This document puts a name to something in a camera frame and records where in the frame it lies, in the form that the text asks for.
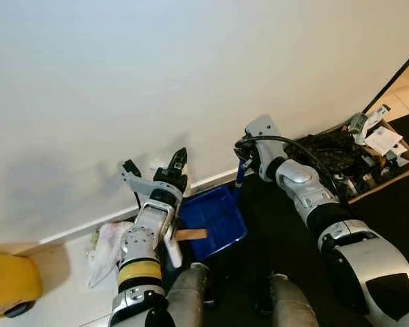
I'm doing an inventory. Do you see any grey handheld device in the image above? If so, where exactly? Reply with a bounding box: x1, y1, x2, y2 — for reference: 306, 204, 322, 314
348, 104, 391, 145

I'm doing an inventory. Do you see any grey right robot leg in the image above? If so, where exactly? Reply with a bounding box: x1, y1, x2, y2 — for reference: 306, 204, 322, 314
269, 274, 321, 327

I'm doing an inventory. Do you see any brown cardboard box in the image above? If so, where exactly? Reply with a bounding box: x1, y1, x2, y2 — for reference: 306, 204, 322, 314
290, 116, 409, 205

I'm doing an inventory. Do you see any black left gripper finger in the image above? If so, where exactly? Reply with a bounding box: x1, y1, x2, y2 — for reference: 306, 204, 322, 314
169, 146, 190, 176

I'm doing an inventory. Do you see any yellow plastic box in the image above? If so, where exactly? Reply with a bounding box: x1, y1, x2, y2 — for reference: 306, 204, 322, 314
0, 249, 43, 321

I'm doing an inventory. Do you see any grey robot leg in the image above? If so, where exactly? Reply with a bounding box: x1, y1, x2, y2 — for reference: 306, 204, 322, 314
269, 274, 321, 327
165, 264, 212, 327

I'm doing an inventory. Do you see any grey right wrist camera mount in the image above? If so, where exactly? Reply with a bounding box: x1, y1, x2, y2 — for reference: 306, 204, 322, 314
244, 114, 282, 164

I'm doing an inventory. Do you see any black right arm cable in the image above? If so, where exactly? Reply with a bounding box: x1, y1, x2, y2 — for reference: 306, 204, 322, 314
235, 135, 342, 198

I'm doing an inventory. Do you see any grey left robot leg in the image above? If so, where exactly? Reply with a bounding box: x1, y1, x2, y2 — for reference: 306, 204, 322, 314
165, 264, 212, 327

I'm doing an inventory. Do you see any blue plastic dustpan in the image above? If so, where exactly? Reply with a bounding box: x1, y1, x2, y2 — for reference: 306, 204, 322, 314
177, 160, 248, 262

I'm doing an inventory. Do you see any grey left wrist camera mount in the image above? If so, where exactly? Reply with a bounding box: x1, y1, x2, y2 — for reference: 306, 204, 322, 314
118, 159, 161, 202

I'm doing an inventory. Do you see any white crumpled plastic bag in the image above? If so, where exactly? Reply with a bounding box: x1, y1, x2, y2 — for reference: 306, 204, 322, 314
87, 221, 134, 288

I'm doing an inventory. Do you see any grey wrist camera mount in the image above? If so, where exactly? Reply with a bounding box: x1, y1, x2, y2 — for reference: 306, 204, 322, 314
244, 114, 282, 164
118, 159, 161, 202

